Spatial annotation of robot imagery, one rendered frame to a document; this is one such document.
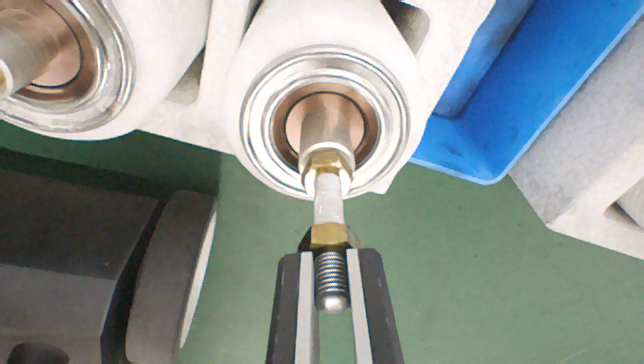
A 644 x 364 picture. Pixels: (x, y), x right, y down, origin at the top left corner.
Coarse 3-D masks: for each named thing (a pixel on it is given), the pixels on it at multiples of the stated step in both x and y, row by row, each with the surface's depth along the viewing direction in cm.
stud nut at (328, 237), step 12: (312, 228) 11; (324, 228) 11; (336, 228) 11; (348, 228) 11; (312, 240) 10; (324, 240) 10; (336, 240) 10; (348, 240) 10; (360, 240) 11; (300, 252) 11; (312, 252) 10; (324, 252) 10; (336, 252) 10
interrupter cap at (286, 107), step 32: (288, 64) 15; (320, 64) 15; (352, 64) 15; (256, 96) 15; (288, 96) 16; (320, 96) 16; (352, 96) 16; (384, 96) 16; (256, 128) 16; (288, 128) 17; (352, 128) 17; (384, 128) 16; (256, 160) 17; (288, 160) 18; (384, 160) 18; (352, 192) 19
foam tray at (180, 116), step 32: (224, 0) 20; (256, 0) 25; (384, 0) 30; (416, 0) 20; (448, 0) 20; (480, 0) 20; (224, 32) 21; (416, 32) 23; (448, 32) 21; (192, 64) 29; (224, 64) 22; (448, 64) 22; (192, 96) 25; (160, 128) 25; (192, 128) 25; (384, 192) 28
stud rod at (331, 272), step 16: (320, 176) 13; (336, 176) 13; (320, 192) 13; (336, 192) 13; (320, 208) 12; (336, 208) 12; (320, 256) 10; (336, 256) 10; (320, 272) 10; (336, 272) 10; (320, 288) 9; (336, 288) 9; (320, 304) 10; (336, 304) 9
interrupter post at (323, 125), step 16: (320, 112) 16; (336, 112) 16; (304, 128) 16; (320, 128) 15; (336, 128) 15; (304, 144) 15; (320, 144) 14; (336, 144) 14; (304, 160) 14; (352, 160) 14
